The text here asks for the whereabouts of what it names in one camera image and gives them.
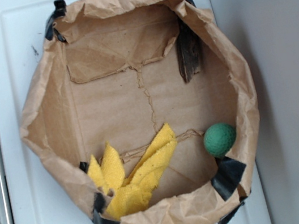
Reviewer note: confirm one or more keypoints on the green foam ball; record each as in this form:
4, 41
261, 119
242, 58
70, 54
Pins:
219, 139

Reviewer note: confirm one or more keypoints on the brown paper bag bin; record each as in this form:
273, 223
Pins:
116, 71

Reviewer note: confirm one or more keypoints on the yellow cloth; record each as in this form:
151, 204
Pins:
132, 194

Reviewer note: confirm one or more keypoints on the black tape piece bottom right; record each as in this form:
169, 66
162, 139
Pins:
228, 176

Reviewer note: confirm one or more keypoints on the black tape piece top left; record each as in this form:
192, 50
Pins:
59, 12

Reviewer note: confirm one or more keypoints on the black tape piece bottom left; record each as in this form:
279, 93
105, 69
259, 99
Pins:
98, 207

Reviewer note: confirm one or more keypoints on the black tape piece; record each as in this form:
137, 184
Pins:
59, 12
98, 207
228, 176

